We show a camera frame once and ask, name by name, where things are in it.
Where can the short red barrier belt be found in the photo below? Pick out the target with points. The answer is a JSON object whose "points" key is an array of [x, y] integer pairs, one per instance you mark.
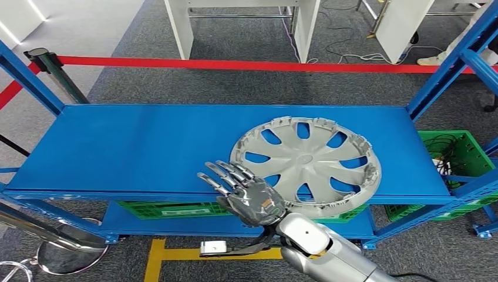
{"points": [[11, 91]]}

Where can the white desk with angled legs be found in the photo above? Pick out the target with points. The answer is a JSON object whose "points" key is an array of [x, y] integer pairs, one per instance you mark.
{"points": [[400, 27]]}

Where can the white power adapter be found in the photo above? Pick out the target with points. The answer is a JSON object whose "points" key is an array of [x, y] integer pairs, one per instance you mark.
{"points": [[441, 167]]}

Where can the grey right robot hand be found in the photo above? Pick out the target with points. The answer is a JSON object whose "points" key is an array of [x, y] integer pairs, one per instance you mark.
{"points": [[253, 202]]}

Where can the green plastic crate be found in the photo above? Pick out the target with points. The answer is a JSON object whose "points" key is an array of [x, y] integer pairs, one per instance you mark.
{"points": [[350, 215], [472, 153], [175, 210]]}

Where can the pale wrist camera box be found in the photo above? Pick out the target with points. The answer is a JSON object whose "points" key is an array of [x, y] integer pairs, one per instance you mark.
{"points": [[213, 248]]}

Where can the blue metal shelf rack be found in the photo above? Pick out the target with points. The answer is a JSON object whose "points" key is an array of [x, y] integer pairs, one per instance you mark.
{"points": [[136, 148]]}

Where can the long red barrier belt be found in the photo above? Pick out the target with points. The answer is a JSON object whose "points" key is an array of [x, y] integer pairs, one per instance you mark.
{"points": [[233, 64]]}

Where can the yellow floor tape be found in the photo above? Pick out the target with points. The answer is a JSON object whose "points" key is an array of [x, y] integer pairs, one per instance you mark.
{"points": [[155, 264]]}

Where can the black-topped barrier post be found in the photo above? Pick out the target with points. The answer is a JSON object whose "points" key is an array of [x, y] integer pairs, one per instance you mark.
{"points": [[58, 74]]}

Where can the white desk with steel rails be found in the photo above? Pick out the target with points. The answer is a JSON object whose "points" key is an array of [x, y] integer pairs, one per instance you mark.
{"points": [[179, 27]]}

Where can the grey plastic wheel cover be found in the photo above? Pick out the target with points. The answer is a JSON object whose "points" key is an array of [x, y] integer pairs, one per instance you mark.
{"points": [[307, 159]]}

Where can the chrome stanchion with round base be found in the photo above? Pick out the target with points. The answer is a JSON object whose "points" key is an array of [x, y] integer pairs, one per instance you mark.
{"points": [[74, 259]]}

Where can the thin black rod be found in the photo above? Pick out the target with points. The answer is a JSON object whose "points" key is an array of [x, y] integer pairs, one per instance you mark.
{"points": [[13, 145]]}

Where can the person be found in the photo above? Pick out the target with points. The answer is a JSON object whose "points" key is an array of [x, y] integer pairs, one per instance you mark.
{"points": [[428, 61]]}

